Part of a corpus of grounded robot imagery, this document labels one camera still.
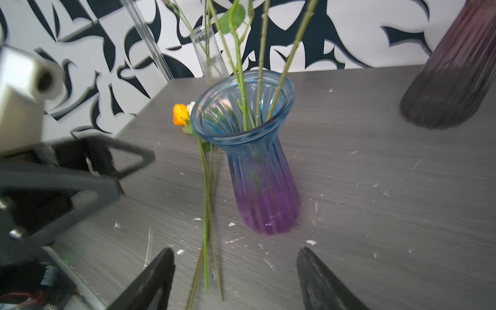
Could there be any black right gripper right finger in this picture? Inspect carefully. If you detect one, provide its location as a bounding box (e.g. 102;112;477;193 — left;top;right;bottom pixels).
297;247;369;310

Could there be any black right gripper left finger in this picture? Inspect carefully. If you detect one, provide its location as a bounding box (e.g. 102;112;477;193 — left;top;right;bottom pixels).
107;248;176;310

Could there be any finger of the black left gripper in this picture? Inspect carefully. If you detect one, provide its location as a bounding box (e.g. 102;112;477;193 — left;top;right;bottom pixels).
1;162;123;252
52;135;155;180

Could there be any cream artificial rose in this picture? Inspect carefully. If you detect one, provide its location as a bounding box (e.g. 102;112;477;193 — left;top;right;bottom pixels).
174;102;224;309

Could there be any clear ribbed glass vase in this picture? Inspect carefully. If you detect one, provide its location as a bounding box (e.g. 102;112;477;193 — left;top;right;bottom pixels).
191;26;229;85

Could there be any purple blue glass vase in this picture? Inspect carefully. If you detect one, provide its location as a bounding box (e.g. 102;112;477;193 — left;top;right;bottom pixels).
190;71;300;235

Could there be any smoky pink glass vase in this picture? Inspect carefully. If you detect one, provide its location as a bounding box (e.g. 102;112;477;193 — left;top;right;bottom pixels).
399;1;495;129

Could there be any orange artificial rose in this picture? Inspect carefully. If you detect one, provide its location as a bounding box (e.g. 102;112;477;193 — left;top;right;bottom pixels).
173;104;210;291

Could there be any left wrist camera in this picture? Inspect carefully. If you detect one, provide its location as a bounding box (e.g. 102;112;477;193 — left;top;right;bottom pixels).
1;45;65;153

